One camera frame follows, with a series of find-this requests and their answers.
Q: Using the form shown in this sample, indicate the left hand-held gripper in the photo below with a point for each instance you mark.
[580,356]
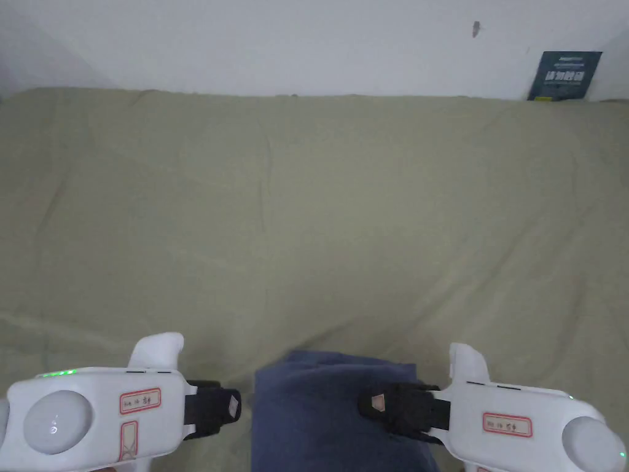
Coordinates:
[98,418]

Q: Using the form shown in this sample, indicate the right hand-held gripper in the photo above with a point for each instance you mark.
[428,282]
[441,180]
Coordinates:
[530,427]

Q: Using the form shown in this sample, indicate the dark blue garment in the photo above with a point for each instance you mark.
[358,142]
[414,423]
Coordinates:
[309,423]

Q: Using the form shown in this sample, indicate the bed with pale green sheet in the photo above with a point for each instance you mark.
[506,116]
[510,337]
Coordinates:
[304,206]

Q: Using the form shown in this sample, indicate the dark blue printed card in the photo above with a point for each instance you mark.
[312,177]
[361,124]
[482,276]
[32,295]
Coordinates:
[565,76]

